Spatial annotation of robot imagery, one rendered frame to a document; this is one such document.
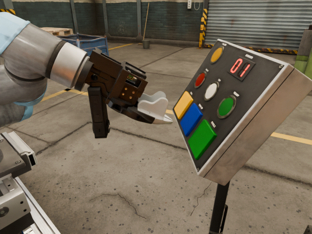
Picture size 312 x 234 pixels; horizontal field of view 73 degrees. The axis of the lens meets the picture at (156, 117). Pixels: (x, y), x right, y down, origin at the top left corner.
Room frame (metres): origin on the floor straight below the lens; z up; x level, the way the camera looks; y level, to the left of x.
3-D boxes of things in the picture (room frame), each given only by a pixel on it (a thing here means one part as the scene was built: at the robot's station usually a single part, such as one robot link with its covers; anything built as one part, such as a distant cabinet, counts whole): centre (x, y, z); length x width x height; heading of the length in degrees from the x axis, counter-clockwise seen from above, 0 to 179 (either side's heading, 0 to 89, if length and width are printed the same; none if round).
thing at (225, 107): (0.43, -0.16, 1.09); 0.05 x 0.03 x 0.04; 161
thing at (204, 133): (0.42, -0.11, 1.01); 0.07 x 0.05 x 0.07; 6
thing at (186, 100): (0.62, -0.09, 1.01); 0.07 x 0.05 x 0.07; 6
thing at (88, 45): (5.16, 1.80, 0.36); 1.20 x 0.80 x 0.72; 51
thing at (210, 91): (0.53, -0.15, 1.09); 0.05 x 0.03 x 0.04; 161
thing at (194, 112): (0.52, -0.10, 1.01); 0.07 x 0.05 x 0.07; 6
